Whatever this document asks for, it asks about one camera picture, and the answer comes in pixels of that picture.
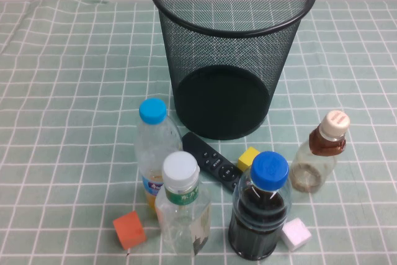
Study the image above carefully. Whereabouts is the yellow liquid bottle, light-blue cap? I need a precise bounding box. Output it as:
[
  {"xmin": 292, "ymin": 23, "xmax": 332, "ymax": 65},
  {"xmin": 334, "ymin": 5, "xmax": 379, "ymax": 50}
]
[{"xmin": 133, "ymin": 97, "xmax": 184, "ymax": 219}]

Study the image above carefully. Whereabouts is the white foam cube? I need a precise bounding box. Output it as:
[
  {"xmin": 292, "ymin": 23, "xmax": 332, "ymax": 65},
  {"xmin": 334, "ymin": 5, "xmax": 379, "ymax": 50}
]
[{"xmin": 281, "ymin": 217, "xmax": 313, "ymax": 252}]

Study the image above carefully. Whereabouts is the orange cube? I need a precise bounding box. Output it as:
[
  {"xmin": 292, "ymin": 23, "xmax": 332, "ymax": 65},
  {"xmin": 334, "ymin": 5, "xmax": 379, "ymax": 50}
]
[{"xmin": 112, "ymin": 210, "xmax": 148, "ymax": 251}]

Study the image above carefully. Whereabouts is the clear bottle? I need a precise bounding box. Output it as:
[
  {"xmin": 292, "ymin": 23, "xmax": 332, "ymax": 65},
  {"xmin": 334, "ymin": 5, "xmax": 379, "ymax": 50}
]
[{"xmin": 154, "ymin": 151, "xmax": 212, "ymax": 258}]

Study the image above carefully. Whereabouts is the dark liquid bottle, blue cap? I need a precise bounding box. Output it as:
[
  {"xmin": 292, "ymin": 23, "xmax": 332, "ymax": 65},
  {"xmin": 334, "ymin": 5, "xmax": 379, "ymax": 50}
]
[{"xmin": 228, "ymin": 151, "xmax": 293, "ymax": 261}]

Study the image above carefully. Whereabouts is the black mesh wastebasket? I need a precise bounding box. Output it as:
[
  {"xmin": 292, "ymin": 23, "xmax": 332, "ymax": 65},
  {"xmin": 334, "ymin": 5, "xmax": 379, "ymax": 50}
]
[{"xmin": 148, "ymin": 0, "xmax": 318, "ymax": 141}]

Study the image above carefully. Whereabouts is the yellow cube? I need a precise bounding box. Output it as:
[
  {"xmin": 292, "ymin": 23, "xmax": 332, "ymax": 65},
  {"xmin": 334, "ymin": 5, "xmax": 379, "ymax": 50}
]
[{"xmin": 237, "ymin": 146, "xmax": 261, "ymax": 173}]

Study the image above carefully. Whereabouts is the black remote control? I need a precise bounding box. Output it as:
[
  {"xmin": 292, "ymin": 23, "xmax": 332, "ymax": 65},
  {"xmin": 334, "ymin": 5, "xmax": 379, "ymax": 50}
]
[{"xmin": 182, "ymin": 132, "xmax": 243, "ymax": 194}]

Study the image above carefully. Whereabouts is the brown-label bottle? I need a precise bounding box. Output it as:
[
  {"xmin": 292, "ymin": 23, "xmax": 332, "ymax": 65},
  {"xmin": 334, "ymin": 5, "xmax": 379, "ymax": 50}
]
[{"xmin": 290, "ymin": 110, "xmax": 351, "ymax": 194}]

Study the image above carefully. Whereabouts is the green checked tablecloth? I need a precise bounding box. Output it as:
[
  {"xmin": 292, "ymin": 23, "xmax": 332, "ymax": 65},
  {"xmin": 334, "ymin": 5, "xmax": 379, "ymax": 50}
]
[{"xmin": 0, "ymin": 0, "xmax": 397, "ymax": 265}]

